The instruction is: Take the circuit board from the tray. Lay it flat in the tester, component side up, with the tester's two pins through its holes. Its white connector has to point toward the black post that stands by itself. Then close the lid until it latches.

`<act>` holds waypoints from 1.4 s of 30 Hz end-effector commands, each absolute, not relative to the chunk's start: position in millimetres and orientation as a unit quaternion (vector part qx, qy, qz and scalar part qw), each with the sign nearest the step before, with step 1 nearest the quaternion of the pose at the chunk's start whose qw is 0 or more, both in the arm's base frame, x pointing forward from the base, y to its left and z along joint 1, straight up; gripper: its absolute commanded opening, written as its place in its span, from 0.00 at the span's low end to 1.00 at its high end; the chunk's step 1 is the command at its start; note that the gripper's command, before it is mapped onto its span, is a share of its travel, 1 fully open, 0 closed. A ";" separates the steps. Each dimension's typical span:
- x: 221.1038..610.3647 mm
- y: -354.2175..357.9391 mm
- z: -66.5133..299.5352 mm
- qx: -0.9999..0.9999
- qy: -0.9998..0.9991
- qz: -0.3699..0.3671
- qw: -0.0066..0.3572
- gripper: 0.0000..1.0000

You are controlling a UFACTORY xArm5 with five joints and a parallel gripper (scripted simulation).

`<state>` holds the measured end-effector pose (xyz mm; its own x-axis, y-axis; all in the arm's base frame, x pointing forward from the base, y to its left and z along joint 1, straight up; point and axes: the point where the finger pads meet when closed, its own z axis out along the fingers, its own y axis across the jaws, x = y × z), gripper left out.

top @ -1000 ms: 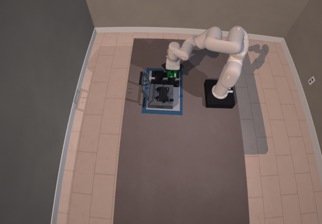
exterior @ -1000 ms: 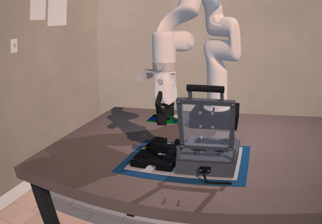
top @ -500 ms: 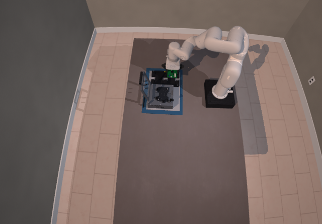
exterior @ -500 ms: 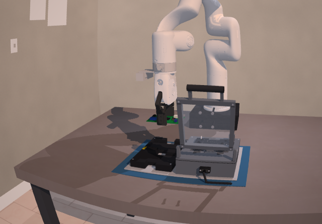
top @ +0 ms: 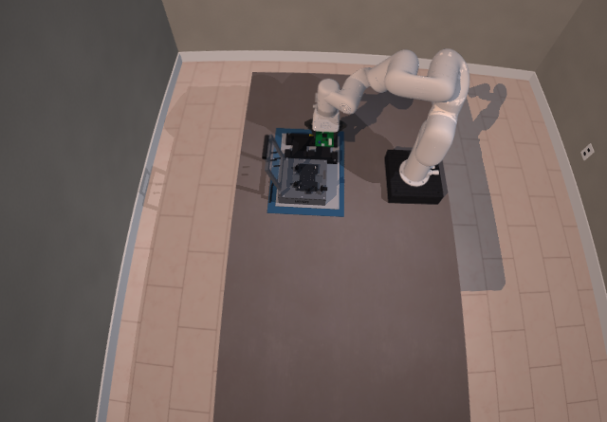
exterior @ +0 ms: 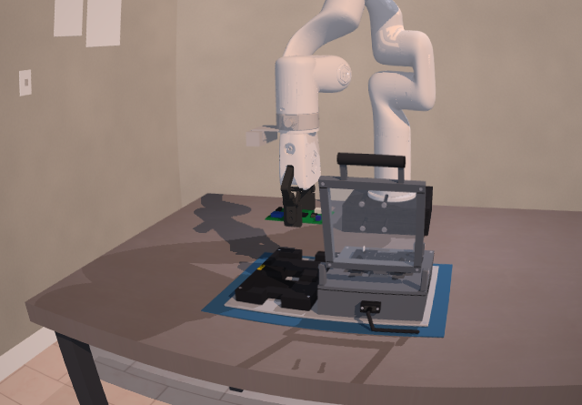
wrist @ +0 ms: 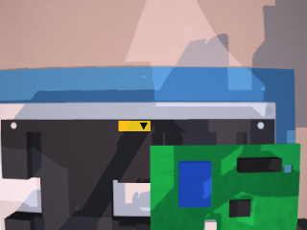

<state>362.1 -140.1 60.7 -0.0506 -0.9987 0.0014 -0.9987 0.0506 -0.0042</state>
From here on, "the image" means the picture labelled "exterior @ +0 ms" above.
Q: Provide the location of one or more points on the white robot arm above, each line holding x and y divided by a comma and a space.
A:
299, 76

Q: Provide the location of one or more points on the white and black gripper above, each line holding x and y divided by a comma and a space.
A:
300, 165

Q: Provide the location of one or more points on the green circuit board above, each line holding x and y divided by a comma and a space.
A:
308, 216

